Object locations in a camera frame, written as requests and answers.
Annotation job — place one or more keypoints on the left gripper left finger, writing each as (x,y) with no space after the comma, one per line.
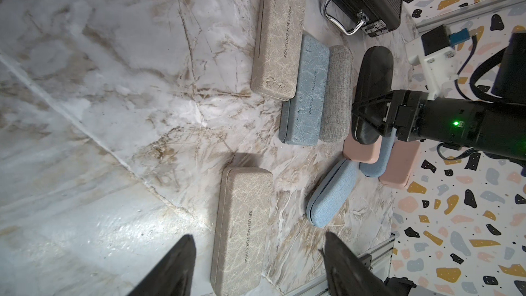
(173,274)

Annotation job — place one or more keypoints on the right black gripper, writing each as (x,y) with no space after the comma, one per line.
(399,108)

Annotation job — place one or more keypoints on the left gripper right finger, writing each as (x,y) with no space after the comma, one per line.
(346,274)

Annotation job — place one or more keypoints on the black case beige lining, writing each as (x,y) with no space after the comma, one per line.
(376,74)

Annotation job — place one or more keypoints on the beige case with brown glasses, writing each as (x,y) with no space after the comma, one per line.
(336,117)

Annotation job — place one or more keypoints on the blue case with pink glasses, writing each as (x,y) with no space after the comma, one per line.
(332,192)

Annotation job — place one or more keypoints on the grey case mint lining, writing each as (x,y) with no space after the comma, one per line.
(301,116)

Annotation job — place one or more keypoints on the mint green glasses case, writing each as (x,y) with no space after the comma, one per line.
(241,230)

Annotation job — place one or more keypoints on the pink glasses case grey lining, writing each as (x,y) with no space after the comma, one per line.
(357,152)

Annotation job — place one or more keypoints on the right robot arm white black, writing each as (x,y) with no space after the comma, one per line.
(493,124)

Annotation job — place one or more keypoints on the aluminium front rail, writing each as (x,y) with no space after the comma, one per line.
(319,286)

